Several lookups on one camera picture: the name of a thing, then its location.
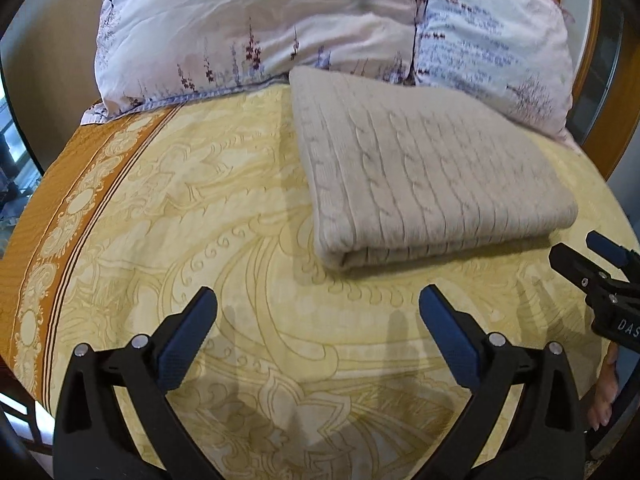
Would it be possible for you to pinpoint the dark wooden chair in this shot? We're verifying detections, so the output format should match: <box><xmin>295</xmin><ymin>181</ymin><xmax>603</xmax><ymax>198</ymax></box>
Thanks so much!
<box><xmin>0</xmin><ymin>394</ymin><xmax>57</xmax><ymax>480</ymax></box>

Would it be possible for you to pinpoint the person's bare foot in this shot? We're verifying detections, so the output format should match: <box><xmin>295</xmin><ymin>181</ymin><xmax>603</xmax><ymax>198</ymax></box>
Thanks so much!
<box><xmin>588</xmin><ymin>347</ymin><xmax>621</xmax><ymax>431</ymax></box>

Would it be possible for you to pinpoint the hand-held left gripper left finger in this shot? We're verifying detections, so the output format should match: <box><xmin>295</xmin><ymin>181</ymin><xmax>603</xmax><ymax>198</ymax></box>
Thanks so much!
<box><xmin>52</xmin><ymin>286</ymin><xmax>224</xmax><ymax>480</ymax></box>

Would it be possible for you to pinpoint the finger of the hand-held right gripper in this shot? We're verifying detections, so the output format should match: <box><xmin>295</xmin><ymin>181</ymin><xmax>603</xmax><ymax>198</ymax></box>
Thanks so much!
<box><xmin>548</xmin><ymin>243</ymin><xmax>609</xmax><ymax>294</ymax></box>
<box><xmin>586</xmin><ymin>231</ymin><xmax>640</xmax><ymax>281</ymax></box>

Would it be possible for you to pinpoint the yellow patterned bed sheet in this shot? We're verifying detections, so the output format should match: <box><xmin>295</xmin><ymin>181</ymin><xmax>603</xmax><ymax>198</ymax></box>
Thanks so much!
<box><xmin>0</xmin><ymin>85</ymin><xmax>637</xmax><ymax>480</ymax></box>

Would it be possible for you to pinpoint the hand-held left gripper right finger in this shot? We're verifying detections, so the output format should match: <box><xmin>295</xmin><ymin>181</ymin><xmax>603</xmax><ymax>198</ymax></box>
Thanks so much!
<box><xmin>418</xmin><ymin>284</ymin><xmax>587</xmax><ymax>480</ymax></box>

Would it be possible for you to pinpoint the wooden headboard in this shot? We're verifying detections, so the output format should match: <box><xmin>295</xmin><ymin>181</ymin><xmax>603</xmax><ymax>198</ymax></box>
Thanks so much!
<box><xmin>519</xmin><ymin>0</ymin><xmax>632</xmax><ymax>182</ymax></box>

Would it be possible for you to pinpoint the beige cable knit sweater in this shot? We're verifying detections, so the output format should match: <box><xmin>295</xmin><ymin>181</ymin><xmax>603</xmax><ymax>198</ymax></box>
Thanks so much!
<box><xmin>288</xmin><ymin>65</ymin><xmax>580</xmax><ymax>272</ymax></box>

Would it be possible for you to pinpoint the floral printed pillow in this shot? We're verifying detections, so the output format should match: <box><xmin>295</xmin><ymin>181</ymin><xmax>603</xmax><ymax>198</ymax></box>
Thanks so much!
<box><xmin>80</xmin><ymin>0</ymin><xmax>584</xmax><ymax>154</ymax></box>

